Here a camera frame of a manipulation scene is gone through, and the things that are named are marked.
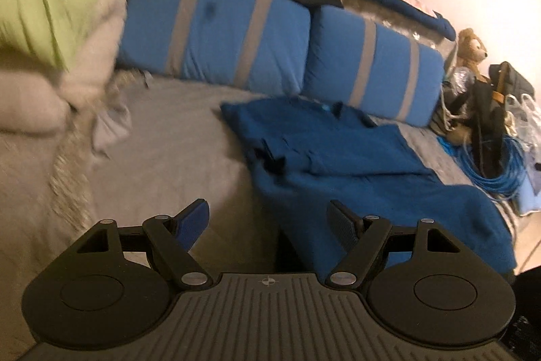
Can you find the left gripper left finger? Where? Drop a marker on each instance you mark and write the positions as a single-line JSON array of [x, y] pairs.
[[171, 238]]

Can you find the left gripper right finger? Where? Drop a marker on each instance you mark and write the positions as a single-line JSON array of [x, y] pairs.
[[363, 239]]

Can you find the dark blue sweatshirt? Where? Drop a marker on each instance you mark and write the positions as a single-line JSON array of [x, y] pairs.
[[303, 155]]

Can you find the light grey cloth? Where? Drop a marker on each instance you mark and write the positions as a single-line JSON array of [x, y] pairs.
[[113, 120]]

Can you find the right blue striped pillow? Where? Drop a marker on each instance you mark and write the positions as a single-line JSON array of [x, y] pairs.
[[363, 64]]

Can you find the blue striped pillow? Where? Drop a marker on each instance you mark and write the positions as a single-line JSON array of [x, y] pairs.
[[363, 64], [255, 45]]

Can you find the white folded quilt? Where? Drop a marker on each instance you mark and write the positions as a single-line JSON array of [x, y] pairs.
[[37, 99]]

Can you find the brown teddy bear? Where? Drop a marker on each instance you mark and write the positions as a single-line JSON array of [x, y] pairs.
[[459, 86]]

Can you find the left blue striped pillow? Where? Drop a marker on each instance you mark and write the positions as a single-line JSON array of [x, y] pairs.
[[255, 45]]

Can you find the floral headboard cover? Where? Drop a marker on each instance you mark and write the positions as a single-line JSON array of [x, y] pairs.
[[405, 26]]

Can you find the black bag with straps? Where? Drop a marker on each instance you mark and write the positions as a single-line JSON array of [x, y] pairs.
[[487, 124]]

